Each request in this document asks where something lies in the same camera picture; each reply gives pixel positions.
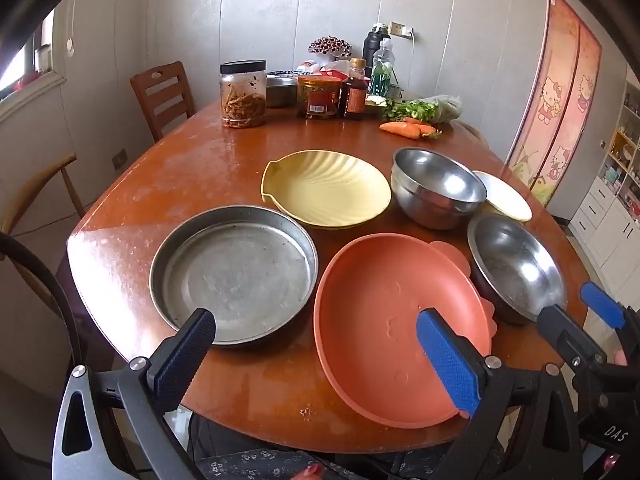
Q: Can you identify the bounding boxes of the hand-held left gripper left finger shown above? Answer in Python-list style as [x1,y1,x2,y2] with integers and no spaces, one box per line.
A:
[51,308,217,480]

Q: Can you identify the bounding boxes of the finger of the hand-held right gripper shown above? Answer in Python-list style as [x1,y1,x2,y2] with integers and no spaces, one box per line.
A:
[580,281,640,361]
[537,305,608,386]

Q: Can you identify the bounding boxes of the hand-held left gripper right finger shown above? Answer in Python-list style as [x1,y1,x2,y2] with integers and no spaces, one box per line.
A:
[416,308,583,480]

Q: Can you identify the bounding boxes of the wide steel bowl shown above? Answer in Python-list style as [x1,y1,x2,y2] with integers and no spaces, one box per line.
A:
[467,212,568,326]

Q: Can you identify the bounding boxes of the orange plastic plate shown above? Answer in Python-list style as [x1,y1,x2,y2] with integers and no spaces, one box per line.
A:
[313,233,498,430]

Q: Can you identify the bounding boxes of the round metal pan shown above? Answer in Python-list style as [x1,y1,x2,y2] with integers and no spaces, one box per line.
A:
[149,204,320,350]

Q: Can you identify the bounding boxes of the yellow bowl white inside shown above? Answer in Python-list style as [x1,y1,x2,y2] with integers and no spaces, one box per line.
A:
[472,170,533,223]

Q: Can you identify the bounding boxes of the deep steel bowl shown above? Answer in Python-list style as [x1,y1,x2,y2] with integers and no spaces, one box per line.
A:
[390,147,488,231]

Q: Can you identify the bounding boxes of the yellow shell-shaped plate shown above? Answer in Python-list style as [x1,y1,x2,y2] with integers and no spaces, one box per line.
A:
[261,149,392,231]

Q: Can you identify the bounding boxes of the white cabinet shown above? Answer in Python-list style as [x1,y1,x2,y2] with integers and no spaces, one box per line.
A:
[567,80,640,291]

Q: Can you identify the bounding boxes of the person's floral clothing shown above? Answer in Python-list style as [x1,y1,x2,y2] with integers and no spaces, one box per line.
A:
[187,412,451,480]

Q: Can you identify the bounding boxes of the pink cartoon door curtain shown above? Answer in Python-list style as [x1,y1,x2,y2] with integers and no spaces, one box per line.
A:
[502,0,603,208]

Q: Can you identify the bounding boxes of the curved wooden armchair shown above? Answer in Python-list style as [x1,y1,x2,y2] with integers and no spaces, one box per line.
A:
[0,152,87,261]

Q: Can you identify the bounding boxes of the carrot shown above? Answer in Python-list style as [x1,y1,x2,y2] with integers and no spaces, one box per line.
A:
[379,121,422,141]
[402,117,443,139]

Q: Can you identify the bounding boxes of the bagged leafy greens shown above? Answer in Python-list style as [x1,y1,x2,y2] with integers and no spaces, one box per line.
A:
[382,95,465,126]

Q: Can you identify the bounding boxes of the wooden slat-back chair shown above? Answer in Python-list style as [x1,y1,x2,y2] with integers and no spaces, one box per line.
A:
[130,61,197,143]

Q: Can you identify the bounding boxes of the black-lid pickle jar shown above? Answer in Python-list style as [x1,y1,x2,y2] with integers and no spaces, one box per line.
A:
[220,60,267,129]

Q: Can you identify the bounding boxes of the steel basin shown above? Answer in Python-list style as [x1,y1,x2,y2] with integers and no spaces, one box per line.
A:
[265,74,300,109]

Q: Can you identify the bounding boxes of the brown sauce bottle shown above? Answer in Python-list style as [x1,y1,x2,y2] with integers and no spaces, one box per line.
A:
[341,58,369,121]

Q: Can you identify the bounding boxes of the red-lid chilli jar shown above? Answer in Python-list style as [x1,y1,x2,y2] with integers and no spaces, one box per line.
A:
[297,75,342,120]

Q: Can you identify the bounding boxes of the clear plastic bottle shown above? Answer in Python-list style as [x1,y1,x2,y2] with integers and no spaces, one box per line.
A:
[368,37,396,98]

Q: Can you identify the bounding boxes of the window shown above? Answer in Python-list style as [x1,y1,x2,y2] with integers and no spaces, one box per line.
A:
[2,12,56,106]

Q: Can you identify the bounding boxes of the black thermos bottle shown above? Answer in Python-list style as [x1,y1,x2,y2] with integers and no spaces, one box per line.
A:
[362,22,392,66]

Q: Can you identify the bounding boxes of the beaded flower ornament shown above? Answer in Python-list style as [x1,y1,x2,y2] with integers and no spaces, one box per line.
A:
[307,36,353,61]

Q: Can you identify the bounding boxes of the white pull cord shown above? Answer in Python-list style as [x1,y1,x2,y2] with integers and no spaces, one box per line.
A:
[64,0,77,58]

